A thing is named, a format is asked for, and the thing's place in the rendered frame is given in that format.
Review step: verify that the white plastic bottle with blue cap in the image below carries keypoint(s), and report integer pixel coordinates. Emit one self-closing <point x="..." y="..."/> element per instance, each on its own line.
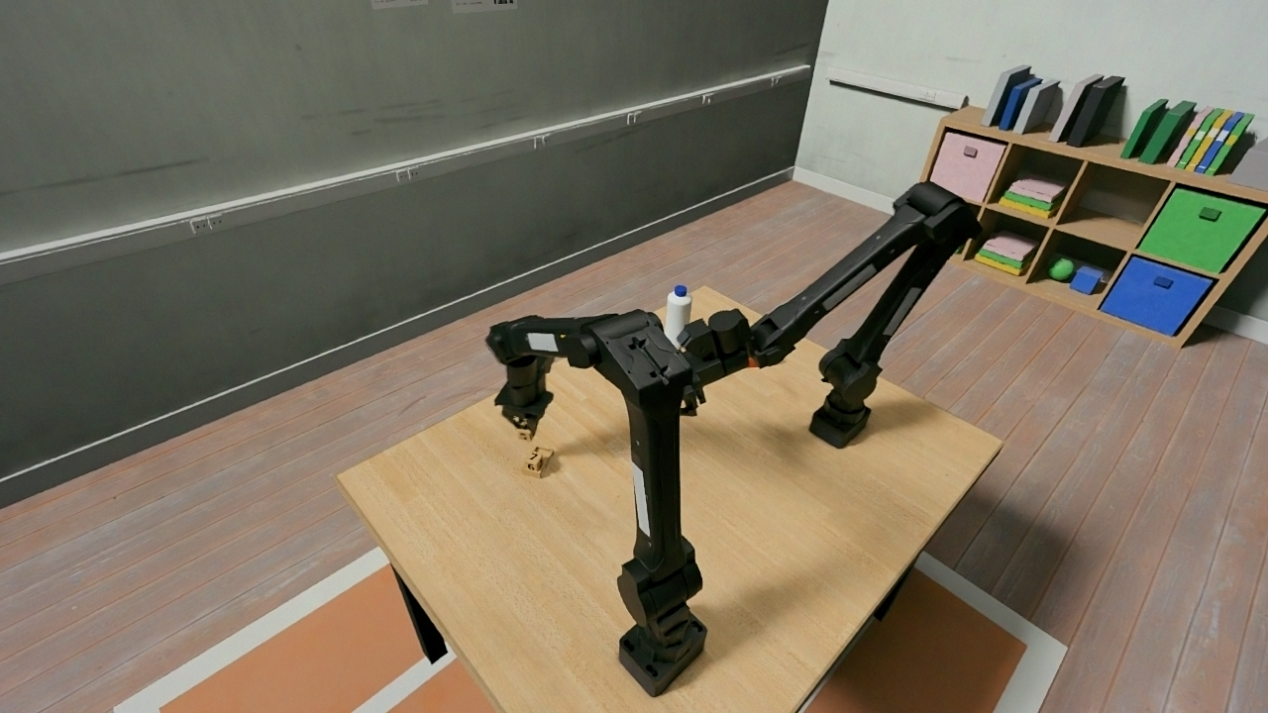
<point x="678" y="313"/>

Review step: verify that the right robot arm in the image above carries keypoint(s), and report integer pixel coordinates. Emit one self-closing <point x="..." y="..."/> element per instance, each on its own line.
<point x="851" y="368"/>

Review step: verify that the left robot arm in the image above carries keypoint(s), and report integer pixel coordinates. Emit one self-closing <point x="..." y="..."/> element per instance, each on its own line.
<point x="657" y="643"/>

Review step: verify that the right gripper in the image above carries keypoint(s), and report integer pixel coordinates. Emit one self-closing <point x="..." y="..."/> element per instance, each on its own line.
<point x="695" y="390"/>

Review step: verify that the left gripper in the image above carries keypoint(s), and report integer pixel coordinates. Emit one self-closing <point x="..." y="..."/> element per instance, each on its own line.
<point x="521" y="403"/>

